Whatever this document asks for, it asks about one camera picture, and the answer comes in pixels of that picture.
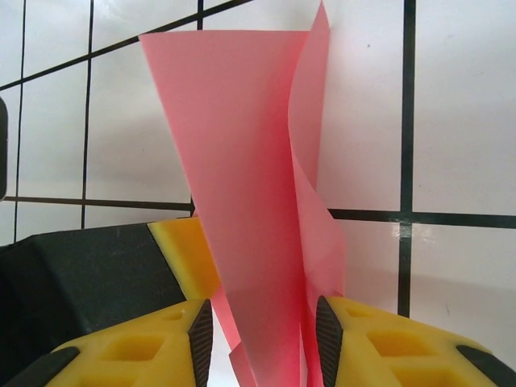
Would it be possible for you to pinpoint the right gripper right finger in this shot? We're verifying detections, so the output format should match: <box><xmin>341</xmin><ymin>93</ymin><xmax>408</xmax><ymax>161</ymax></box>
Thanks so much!
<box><xmin>315</xmin><ymin>295</ymin><xmax>516</xmax><ymax>387</ymax></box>

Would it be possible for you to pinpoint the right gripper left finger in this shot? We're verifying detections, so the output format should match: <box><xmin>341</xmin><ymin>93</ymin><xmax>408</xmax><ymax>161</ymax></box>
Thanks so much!
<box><xmin>23</xmin><ymin>298</ymin><xmax>214</xmax><ymax>387</ymax></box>

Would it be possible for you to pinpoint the pink paper sheet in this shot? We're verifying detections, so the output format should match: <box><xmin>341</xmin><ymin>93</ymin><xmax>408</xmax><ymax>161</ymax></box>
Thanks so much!
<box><xmin>138</xmin><ymin>0</ymin><xmax>347</xmax><ymax>387</ymax></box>

